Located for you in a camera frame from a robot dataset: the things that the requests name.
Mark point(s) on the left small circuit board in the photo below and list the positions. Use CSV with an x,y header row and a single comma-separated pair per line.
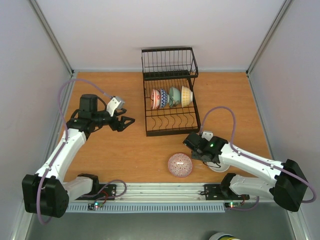
x,y
94,206

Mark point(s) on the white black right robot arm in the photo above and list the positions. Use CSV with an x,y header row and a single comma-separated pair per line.
x,y
283,182

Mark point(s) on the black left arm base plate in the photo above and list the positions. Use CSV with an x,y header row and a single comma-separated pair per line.
x,y
108,192

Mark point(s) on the white yellow round container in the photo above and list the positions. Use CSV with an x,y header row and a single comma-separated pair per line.
x,y
223,236

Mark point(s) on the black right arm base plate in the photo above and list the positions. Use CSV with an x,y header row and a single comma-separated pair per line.
x,y
213,192

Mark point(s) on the grey slotted cable duct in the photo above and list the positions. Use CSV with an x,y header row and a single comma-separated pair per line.
x,y
130,208

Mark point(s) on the aluminium front frame rail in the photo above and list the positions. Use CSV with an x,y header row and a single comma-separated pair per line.
x,y
170,192

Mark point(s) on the red floral pattern bowl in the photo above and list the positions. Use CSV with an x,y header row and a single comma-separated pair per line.
x,y
155,99

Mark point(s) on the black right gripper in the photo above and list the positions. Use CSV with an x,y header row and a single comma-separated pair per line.
x,y
191,143

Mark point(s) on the small circuit board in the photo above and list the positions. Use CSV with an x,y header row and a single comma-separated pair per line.
x,y
94,206
232,204

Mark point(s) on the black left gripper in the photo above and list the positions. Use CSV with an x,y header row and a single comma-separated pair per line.
x,y
121,127

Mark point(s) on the pink circle pattern bowl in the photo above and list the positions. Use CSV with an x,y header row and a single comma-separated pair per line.
x,y
180,165

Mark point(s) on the white ceramic bowl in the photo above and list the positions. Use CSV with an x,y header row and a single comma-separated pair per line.
x,y
219,168

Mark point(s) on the black wire dish rack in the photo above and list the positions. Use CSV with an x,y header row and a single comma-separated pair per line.
x,y
162,69

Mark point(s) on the sun pattern ceramic bowl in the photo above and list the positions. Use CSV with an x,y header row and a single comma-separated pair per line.
x,y
186,96

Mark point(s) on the right small circuit board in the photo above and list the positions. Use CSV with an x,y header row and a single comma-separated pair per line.
x,y
232,204

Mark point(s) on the mint green ceramic bowl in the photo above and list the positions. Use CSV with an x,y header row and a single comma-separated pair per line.
x,y
174,97

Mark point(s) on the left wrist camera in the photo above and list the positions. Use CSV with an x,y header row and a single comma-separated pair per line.
x,y
116,103

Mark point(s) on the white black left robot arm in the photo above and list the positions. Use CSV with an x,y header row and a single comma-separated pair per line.
x,y
45,193

